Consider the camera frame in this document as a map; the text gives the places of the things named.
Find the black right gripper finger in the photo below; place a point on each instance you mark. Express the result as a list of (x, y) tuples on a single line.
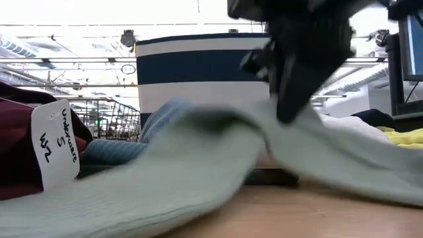
[(297, 92)]

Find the navy white striped fabric bin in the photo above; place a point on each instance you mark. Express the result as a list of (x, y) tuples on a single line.
[(198, 66)]

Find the computer monitor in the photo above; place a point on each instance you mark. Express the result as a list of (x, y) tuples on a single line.
[(413, 46)]

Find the blue ribbed cloth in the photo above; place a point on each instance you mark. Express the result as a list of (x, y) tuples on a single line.
[(112, 152)]

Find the yellow cloth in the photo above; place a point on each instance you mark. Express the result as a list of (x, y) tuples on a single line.
[(408, 139)]

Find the handwritten white paper tag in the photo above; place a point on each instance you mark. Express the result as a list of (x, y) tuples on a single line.
[(54, 148)]

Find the grey flat tray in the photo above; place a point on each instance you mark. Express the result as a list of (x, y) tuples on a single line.
[(274, 176)]

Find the pale green cloth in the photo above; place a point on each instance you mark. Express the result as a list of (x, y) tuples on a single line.
[(165, 185)]

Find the maroon cloth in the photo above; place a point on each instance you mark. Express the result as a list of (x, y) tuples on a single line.
[(16, 142)]

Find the black monitor stand pole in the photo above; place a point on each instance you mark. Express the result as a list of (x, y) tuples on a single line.
[(395, 76)]

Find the white textured cloth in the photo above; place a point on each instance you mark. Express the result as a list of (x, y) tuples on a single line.
[(353, 127)]

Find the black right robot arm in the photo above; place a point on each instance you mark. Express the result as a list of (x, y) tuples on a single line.
[(314, 8)]

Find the navy blue cloth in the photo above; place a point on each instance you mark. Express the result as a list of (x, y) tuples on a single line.
[(373, 117)]

